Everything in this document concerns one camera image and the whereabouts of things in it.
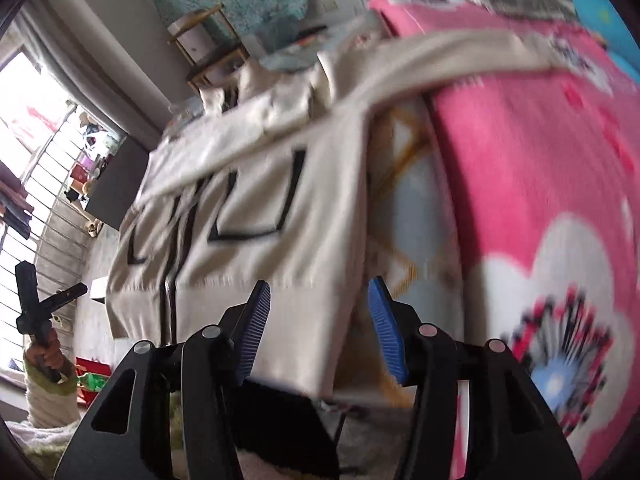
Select hanging dark clothes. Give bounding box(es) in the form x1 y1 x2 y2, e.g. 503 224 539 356
0 160 34 242

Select wooden chair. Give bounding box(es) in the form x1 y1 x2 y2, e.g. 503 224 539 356
167 4 251 94

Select fruit print tablecloth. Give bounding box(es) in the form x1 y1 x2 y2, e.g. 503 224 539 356
364 104 467 411

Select pink floral blanket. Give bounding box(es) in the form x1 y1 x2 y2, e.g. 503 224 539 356
367 0 640 480

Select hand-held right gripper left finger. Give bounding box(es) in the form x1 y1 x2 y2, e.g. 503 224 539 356
54 279 273 480

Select person's left hand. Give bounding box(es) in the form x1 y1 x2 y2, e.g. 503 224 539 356
25 335 65 380

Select cream jacket with black trim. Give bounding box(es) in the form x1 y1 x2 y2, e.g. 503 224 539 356
105 25 557 397

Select dark grey cabinet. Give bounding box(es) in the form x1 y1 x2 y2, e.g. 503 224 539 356
84 132 152 232

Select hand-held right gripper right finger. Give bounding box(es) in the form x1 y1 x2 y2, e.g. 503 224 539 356
367 276 583 480

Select red gift bag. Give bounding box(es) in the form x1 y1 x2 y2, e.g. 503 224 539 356
75 357 109 406

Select clutter of household things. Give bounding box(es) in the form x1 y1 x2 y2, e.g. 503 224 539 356
67 112 124 197

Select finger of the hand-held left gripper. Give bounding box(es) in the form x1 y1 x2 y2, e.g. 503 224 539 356
14 261 43 331
35 282 89 318

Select grey curtain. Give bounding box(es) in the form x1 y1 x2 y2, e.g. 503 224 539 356
10 0 172 152

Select metal window railing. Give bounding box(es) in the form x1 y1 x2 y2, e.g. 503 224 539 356
0 100 97 312

